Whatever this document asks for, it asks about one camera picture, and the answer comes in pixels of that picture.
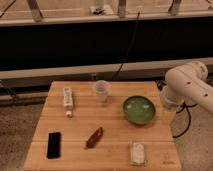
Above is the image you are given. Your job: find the translucent ceramic cup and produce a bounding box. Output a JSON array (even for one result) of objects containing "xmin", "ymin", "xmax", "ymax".
[{"xmin": 93, "ymin": 80, "xmax": 109, "ymax": 102}]

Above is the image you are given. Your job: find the black rectangular block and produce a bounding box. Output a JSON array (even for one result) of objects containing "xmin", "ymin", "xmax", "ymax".
[{"xmin": 47, "ymin": 132, "xmax": 61, "ymax": 159}]

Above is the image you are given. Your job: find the black hanging cable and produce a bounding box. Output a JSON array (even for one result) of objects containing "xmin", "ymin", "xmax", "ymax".
[{"xmin": 110, "ymin": 10, "xmax": 141, "ymax": 82}]

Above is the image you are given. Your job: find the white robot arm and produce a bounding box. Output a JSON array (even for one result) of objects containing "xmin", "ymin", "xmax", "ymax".
[{"xmin": 160, "ymin": 61, "xmax": 213, "ymax": 114}]

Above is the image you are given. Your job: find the black cable by robot base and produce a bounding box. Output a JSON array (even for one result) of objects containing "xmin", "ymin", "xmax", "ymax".
[{"xmin": 156, "ymin": 80, "xmax": 198, "ymax": 139}]

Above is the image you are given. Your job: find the red pepper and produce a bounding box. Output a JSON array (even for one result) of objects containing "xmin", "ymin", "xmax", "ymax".
[{"xmin": 86, "ymin": 127, "xmax": 104, "ymax": 148}]

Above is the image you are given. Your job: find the green bowl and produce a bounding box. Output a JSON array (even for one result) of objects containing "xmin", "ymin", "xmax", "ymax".
[{"xmin": 122, "ymin": 95, "xmax": 156, "ymax": 125}]

